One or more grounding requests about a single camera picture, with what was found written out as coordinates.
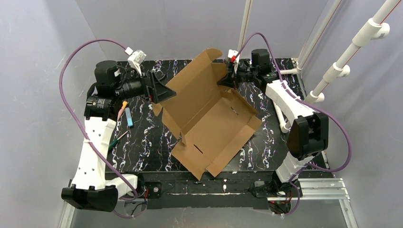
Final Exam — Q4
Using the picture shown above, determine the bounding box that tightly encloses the brown cardboard box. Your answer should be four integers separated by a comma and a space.
153, 48, 262, 180

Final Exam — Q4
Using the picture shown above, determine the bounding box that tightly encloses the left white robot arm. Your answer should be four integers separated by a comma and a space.
61, 60, 176, 212

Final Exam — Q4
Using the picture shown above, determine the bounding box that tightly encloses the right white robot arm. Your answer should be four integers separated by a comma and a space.
218, 49, 329, 184

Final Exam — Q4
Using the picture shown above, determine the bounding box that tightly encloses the orange pink marker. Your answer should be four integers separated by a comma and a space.
117, 101, 128, 120

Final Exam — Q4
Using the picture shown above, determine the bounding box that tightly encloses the light blue marker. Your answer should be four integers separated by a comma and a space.
125, 107, 134, 128

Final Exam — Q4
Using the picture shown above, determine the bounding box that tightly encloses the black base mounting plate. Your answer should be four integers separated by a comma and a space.
136, 171, 302, 209

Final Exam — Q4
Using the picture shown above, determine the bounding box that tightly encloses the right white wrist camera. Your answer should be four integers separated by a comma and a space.
225, 49, 240, 64

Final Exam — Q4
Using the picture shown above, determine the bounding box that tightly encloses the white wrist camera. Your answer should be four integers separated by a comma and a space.
125, 47, 146, 76
225, 49, 240, 64

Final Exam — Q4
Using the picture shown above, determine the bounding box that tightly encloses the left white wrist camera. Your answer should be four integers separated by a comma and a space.
125, 47, 146, 76

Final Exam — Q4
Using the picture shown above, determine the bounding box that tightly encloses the green handle screwdriver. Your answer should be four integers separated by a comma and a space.
108, 130, 129, 151

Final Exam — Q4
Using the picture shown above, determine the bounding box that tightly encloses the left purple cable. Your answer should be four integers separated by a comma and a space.
59, 39, 149, 219

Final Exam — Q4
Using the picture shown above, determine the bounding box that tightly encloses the purple cable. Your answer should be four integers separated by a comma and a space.
59, 39, 149, 219
236, 32, 353, 216

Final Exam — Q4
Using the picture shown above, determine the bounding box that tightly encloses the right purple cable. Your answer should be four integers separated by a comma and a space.
236, 32, 353, 216

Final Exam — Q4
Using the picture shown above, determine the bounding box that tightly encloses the white PVC pipe frame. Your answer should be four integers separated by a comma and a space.
236, 0, 402, 134

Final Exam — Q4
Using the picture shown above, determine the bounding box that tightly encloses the aluminium rail frame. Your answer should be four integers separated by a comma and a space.
59, 178, 357, 228

